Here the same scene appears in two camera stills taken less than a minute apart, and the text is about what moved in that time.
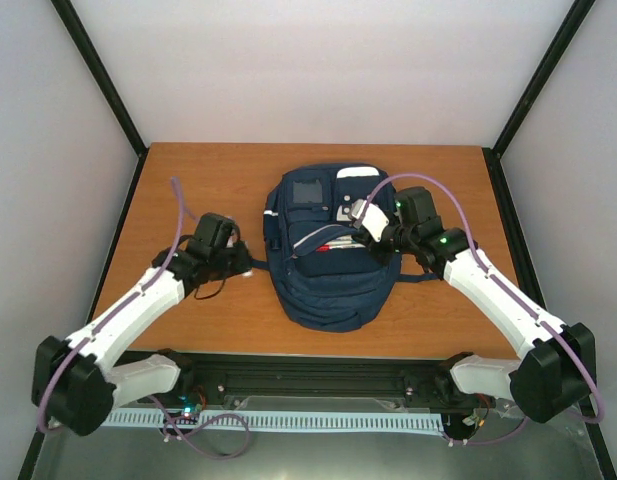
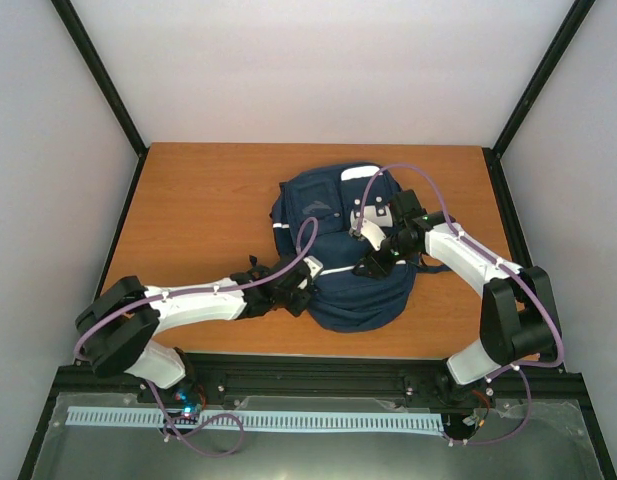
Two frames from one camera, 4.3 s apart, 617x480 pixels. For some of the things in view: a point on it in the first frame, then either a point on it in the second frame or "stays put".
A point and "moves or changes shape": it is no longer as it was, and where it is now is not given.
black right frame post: [559, 44] stays put
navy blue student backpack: [322, 271] moves or changes shape
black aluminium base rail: [319, 378] stays put
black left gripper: [245, 261] to [297, 308]
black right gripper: [381, 255] to [378, 266]
